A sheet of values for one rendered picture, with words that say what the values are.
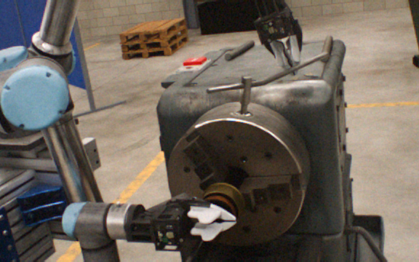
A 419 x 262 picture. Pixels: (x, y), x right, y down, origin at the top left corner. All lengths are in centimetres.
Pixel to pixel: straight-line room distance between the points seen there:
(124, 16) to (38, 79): 1137
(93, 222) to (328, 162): 57
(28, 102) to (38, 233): 67
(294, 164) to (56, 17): 79
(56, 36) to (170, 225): 76
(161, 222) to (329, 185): 48
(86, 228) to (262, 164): 39
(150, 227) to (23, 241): 60
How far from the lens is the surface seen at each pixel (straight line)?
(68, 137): 122
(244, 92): 117
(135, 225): 113
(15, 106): 103
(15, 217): 156
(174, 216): 105
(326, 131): 130
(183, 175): 125
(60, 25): 159
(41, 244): 165
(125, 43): 913
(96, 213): 114
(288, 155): 116
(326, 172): 134
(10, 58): 157
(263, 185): 115
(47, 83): 102
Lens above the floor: 159
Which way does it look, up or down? 18 degrees down
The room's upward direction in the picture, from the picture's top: 8 degrees counter-clockwise
